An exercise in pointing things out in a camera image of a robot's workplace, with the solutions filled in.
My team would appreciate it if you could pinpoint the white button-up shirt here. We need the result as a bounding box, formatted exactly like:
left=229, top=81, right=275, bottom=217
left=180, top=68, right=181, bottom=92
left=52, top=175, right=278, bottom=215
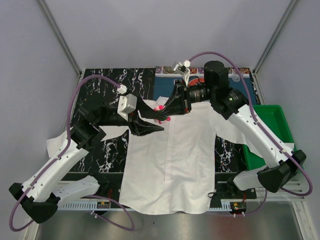
left=46, top=96, right=295, bottom=216

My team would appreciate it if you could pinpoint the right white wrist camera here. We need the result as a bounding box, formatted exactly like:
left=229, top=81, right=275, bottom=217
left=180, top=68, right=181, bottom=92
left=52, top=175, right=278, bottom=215
left=172, top=59, right=191, bottom=86

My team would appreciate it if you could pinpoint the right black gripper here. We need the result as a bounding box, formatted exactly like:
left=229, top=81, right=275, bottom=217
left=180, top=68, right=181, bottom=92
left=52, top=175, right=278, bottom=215
left=159, top=79, right=216, bottom=116

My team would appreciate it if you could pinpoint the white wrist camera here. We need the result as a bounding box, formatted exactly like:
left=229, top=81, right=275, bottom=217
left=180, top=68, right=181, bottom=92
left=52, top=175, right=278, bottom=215
left=172, top=59, right=191, bottom=86
left=117, top=93, right=138, bottom=121

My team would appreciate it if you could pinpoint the green plastic tray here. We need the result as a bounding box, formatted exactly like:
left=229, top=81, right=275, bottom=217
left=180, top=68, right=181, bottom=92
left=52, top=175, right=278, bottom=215
left=243, top=105, right=297, bottom=171

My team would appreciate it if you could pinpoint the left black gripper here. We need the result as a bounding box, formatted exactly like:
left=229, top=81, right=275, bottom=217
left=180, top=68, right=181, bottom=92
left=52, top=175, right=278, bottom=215
left=97, top=96, right=166, bottom=136

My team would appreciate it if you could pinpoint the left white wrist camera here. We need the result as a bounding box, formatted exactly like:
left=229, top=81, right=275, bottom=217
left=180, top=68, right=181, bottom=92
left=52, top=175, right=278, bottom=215
left=117, top=93, right=138, bottom=121

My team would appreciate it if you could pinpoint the pink flower brooch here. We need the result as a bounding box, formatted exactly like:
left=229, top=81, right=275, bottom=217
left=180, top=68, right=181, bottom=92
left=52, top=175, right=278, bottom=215
left=153, top=105, right=171, bottom=124

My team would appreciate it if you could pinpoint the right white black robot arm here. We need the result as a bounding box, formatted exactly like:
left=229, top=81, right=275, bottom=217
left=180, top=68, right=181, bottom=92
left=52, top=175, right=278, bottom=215
left=160, top=60, right=307, bottom=199

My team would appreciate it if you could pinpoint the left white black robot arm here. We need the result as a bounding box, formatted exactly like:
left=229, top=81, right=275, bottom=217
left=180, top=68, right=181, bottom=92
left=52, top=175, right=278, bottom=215
left=9, top=94, right=167, bottom=224

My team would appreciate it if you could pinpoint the red floral plate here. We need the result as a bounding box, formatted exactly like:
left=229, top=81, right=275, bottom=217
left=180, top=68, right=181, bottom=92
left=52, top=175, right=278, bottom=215
left=188, top=76, right=205, bottom=87

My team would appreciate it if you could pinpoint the blue patterned placemat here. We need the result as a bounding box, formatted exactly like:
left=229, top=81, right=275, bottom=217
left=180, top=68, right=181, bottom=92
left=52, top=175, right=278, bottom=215
left=153, top=66, right=261, bottom=105

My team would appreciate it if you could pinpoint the clear drinking glass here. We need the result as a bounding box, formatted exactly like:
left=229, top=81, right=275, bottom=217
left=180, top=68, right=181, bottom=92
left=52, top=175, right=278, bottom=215
left=231, top=68, right=245, bottom=83

